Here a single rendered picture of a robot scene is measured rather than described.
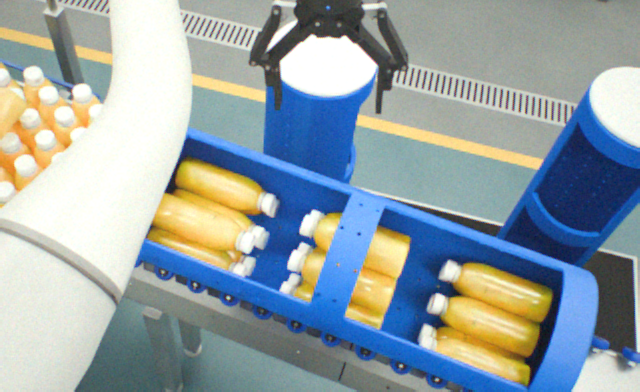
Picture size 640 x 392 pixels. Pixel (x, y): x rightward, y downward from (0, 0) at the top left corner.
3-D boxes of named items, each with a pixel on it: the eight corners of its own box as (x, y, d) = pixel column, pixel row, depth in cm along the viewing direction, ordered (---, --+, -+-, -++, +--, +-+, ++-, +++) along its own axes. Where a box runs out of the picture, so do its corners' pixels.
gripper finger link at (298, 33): (326, 25, 80) (317, 18, 79) (267, 76, 87) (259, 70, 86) (327, 5, 82) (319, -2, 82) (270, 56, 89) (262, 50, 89)
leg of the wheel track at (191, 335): (196, 359, 230) (184, 276, 179) (181, 353, 231) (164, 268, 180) (204, 344, 234) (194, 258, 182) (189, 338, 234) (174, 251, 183)
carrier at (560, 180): (490, 224, 254) (482, 291, 238) (588, 57, 183) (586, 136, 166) (566, 244, 252) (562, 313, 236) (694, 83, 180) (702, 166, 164)
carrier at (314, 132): (286, 278, 234) (353, 242, 245) (306, 114, 163) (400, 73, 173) (245, 217, 247) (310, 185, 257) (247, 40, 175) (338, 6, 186)
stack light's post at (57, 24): (121, 241, 253) (56, 17, 163) (111, 238, 254) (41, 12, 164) (126, 233, 256) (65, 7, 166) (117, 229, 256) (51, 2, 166)
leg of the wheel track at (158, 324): (177, 398, 223) (159, 322, 171) (162, 391, 223) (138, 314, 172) (185, 382, 226) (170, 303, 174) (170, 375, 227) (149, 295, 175)
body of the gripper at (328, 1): (367, -51, 78) (364, 15, 85) (294, -53, 79) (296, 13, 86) (367, -12, 74) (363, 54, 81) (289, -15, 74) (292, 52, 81)
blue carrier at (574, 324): (528, 440, 129) (592, 381, 107) (118, 277, 141) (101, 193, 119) (547, 316, 147) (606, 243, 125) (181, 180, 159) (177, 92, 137)
